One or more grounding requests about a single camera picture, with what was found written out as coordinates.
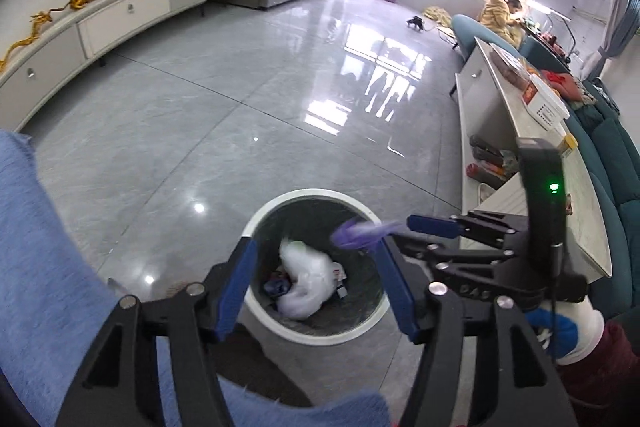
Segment grey-blue curtain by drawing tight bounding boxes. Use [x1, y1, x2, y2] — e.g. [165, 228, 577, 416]
[594, 0, 640, 78]

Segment dark blue packet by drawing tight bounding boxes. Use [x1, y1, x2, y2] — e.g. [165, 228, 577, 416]
[264, 276, 292, 299]

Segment red clothes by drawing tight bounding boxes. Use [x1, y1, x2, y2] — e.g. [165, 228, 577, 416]
[542, 70, 599, 108]

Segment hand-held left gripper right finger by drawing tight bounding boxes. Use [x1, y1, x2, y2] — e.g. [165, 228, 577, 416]
[376, 234, 581, 427]

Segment person's right hand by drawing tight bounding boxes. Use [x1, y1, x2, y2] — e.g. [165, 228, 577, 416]
[525, 299, 609, 366]

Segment items on table shelf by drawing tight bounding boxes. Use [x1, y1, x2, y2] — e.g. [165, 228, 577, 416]
[469, 134, 522, 186]

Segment yellow cloth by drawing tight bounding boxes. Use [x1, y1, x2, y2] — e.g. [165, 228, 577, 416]
[423, 5, 459, 28]

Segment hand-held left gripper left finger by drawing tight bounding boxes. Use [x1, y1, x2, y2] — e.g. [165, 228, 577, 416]
[55, 237, 259, 427]

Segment white basket with items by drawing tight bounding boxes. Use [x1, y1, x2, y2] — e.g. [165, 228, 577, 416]
[520, 74, 571, 133]

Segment small white packet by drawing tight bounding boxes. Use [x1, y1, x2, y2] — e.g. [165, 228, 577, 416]
[331, 261, 349, 299]

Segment small yellow box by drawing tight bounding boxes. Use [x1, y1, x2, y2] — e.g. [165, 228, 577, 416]
[554, 121, 577, 158]

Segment long white table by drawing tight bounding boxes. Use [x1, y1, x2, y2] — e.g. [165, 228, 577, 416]
[452, 37, 614, 279]

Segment purple plastic bag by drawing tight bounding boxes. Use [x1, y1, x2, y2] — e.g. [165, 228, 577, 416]
[330, 216, 401, 251]

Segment white-rimmed round trash bin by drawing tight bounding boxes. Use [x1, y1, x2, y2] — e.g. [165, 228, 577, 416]
[239, 189, 392, 347]

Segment blue fleece blanket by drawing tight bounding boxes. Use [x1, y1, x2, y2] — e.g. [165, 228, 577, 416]
[0, 129, 392, 427]

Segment golden dragon figurine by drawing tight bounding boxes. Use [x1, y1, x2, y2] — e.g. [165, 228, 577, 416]
[0, 9, 54, 70]

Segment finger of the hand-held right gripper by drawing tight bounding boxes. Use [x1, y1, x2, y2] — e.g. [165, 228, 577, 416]
[406, 214, 521, 242]
[392, 237, 507, 269]

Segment teal sofa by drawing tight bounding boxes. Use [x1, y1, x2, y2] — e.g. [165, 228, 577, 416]
[452, 14, 640, 229]

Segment round tray with snacks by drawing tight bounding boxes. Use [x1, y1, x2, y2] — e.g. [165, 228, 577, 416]
[487, 44, 532, 88]

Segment person's right forearm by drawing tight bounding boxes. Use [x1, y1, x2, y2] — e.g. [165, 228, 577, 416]
[556, 321, 640, 427]

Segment white television cabinet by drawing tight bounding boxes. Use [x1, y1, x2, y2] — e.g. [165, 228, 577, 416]
[0, 0, 236, 134]

